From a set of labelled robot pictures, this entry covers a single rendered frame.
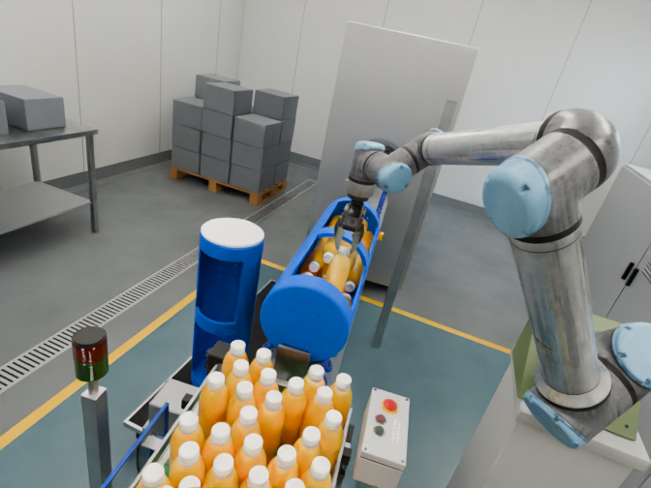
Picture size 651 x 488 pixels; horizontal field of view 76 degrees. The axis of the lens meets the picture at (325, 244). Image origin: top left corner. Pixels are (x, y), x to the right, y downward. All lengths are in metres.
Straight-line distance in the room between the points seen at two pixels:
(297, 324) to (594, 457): 0.88
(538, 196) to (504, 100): 5.45
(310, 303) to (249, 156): 3.64
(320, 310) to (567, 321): 0.66
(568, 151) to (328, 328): 0.83
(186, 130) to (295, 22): 2.45
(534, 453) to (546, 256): 0.78
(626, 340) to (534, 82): 5.16
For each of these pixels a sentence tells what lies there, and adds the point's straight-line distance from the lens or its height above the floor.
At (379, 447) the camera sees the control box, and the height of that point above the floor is 1.10.
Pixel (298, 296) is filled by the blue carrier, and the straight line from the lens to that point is 1.25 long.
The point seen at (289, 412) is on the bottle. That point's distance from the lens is 1.12.
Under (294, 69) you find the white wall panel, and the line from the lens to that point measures 6.66.
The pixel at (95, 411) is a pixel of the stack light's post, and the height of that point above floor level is 1.06.
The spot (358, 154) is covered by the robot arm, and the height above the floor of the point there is 1.59.
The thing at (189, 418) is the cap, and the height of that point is 1.11.
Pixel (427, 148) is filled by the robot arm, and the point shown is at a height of 1.67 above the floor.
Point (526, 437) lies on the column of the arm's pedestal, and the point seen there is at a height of 1.01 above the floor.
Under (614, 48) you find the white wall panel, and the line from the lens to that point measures 6.24.
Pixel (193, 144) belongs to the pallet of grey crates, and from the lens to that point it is 5.15.
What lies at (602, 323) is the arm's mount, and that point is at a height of 1.30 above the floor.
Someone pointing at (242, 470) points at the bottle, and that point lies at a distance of 1.00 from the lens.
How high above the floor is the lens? 1.89
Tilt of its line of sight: 26 degrees down
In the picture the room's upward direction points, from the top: 12 degrees clockwise
